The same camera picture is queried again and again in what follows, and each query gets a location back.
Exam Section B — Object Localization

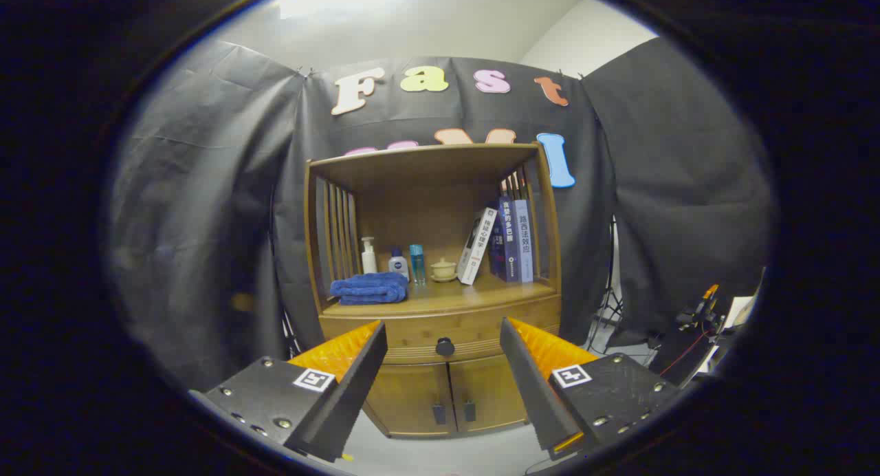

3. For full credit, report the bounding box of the black backdrop cloth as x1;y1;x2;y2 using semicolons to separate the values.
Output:
110;39;778;394

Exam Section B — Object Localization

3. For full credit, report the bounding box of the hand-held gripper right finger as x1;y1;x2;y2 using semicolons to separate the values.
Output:
500;317;681;461

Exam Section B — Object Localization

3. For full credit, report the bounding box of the wooden cabinet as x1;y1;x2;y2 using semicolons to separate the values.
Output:
305;143;562;439

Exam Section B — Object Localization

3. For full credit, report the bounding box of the blue folded towel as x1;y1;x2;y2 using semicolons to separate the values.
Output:
330;272;410;305

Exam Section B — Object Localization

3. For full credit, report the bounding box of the black tripod stand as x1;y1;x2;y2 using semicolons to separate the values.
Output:
584;218;623;353

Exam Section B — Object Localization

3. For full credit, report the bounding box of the black device with orange part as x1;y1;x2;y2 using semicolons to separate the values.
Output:
646;283;729;387

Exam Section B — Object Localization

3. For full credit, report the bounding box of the white paper sheet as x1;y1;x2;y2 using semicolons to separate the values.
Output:
722;296;757;329

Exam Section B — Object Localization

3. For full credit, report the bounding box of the wooden countertop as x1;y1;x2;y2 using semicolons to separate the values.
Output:
323;273;558;318

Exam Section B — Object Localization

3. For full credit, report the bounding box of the wooden drawer with black knob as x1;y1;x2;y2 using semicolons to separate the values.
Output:
320;296;562;365

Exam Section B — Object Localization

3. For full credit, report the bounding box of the white book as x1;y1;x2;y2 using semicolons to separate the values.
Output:
457;208;498;285

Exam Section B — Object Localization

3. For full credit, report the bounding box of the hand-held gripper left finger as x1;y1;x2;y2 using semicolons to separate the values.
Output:
189;320;388;463

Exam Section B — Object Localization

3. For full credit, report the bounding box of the dark blue book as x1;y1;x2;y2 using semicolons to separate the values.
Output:
489;197;518;283

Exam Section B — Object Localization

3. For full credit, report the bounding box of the pale blue book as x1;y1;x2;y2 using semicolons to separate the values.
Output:
514;199;534;283

